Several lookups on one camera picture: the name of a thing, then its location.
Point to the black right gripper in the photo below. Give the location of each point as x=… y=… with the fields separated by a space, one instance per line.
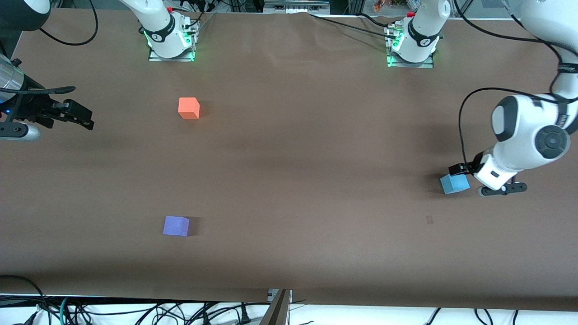
x=32 y=107

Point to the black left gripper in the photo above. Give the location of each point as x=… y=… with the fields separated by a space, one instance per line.
x=469 y=168

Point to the blue foam block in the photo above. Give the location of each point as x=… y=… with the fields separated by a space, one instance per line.
x=455 y=185

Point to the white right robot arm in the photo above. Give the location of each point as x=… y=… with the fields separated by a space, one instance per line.
x=158 y=18

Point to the orange foam block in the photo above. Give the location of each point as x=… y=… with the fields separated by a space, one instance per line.
x=188 y=108

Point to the purple foam block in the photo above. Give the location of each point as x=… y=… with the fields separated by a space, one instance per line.
x=175 y=225

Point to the brown table cover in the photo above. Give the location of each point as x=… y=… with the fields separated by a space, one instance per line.
x=293 y=180

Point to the colourful background object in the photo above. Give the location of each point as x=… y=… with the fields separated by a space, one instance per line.
x=388 y=5

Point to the grey metal beam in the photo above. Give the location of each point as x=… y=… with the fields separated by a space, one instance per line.
x=277 y=311

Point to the black power plug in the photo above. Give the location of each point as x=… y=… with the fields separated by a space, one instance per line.
x=245 y=315

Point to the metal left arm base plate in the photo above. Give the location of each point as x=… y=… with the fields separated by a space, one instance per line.
x=426 y=64

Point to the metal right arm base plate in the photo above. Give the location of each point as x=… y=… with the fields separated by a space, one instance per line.
x=192 y=54

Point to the silver metal frame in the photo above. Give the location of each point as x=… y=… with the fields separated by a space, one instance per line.
x=295 y=6

